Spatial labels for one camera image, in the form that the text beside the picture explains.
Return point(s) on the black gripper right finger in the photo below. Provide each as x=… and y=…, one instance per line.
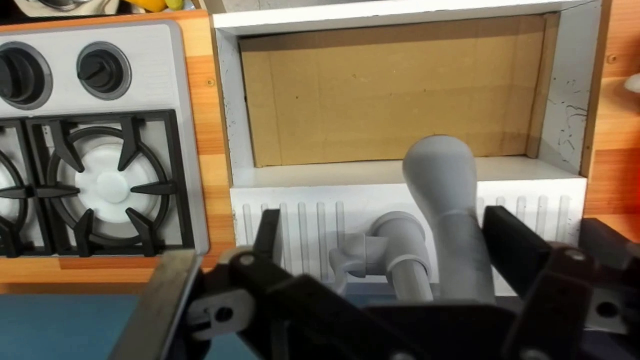
x=533, y=266

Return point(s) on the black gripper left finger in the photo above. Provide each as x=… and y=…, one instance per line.
x=270, y=266

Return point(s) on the gray toy faucet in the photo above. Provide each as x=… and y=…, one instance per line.
x=443, y=192

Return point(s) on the white toy sink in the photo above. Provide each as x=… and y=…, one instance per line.
x=566, y=87

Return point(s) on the gray bar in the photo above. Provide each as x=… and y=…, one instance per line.
x=160, y=307

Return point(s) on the black burner grate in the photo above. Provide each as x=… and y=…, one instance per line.
x=12, y=192
x=141, y=152

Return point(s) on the gray toy stove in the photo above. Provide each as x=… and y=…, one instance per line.
x=166, y=73

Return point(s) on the black stove knob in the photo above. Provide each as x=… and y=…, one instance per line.
x=102, y=70
x=21, y=75

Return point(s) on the yellow toy fruit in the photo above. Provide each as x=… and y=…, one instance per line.
x=153, y=4

